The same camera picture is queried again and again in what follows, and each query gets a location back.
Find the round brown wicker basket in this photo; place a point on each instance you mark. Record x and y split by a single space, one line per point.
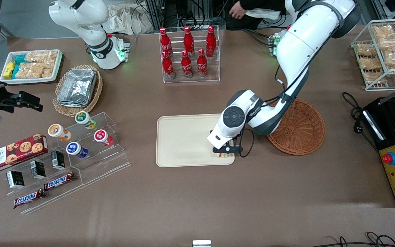
303 130

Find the beige plastic tray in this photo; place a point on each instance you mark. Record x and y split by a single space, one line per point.
183 140

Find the red Walkers cookie box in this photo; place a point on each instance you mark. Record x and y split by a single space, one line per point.
12 154

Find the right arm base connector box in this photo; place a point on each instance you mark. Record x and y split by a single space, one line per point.
123 49

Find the teal snack pack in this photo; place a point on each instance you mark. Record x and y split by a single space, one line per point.
20 59
15 71

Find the black countertop appliance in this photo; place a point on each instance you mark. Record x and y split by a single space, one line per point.
391 137

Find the green lid yogurt cup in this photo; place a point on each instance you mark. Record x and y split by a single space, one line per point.
82 118

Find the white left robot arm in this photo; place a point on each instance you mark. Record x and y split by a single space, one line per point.
303 37

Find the clear acrylic bottle rack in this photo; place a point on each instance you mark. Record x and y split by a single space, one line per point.
192 77

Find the blue lid yogurt cup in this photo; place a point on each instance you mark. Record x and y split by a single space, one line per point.
74 148

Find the clear acrylic stepped display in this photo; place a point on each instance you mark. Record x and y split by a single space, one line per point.
105 161

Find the oval tan wicker basket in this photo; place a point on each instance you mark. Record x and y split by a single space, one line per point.
96 94

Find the white rectangular snack tray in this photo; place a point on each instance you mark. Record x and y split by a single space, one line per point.
58 65

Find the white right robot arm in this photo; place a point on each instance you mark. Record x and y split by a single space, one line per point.
81 17

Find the orange lid yogurt cup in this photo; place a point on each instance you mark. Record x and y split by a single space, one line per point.
56 131

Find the yellow snack pack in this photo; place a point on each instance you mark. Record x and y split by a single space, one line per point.
9 69

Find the triangular sandwich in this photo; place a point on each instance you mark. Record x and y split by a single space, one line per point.
222 155

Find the rice cracker bag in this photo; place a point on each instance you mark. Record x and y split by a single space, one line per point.
29 70
41 56

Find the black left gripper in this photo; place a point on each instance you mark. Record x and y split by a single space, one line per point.
238 135

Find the red lid yogurt cup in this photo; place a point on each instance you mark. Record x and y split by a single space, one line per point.
100 136

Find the person black sleeve forearm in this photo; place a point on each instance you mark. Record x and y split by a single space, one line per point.
262 4

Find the red emergency stop button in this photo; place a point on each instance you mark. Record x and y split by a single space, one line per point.
388 158

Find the small black carton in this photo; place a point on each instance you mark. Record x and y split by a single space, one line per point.
15 179
38 169
58 160

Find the small white box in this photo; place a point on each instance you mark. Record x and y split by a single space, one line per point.
201 243

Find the red cola bottle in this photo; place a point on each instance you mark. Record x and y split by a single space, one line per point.
186 67
211 41
165 43
201 65
188 41
168 67

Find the bare person hand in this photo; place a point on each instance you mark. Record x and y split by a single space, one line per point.
237 10

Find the crumpled beige cloth bag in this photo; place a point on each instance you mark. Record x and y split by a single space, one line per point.
122 19

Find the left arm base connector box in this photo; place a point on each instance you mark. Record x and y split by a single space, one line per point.
273 44

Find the Snickers chocolate bar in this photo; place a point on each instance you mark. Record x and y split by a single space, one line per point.
29 198
59 181

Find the stack of foil trays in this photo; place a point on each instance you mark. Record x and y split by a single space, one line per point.
77 87

